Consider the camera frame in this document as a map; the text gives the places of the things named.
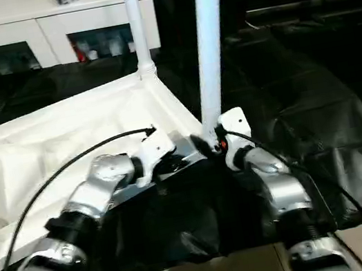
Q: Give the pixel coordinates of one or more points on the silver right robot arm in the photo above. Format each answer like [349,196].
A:
[289,190]

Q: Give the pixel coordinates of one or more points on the white plastic table leg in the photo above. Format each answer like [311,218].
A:
[211,49]
[137,27]

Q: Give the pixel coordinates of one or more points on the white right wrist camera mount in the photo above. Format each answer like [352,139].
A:
[234,120]

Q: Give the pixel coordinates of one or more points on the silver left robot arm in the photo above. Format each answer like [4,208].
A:
[86,194]

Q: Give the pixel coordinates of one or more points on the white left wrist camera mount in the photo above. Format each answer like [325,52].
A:
[154,150]

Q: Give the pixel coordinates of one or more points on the white cabinet with glass doors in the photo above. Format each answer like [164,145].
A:
[42,23]

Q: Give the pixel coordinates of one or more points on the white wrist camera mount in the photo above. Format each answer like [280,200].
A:
[154,150]
[234,120]

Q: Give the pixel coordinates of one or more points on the white plastic table top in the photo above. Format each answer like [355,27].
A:
[29,151]

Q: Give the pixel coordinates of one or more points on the black glossy mat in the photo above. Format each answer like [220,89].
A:
[301,103]

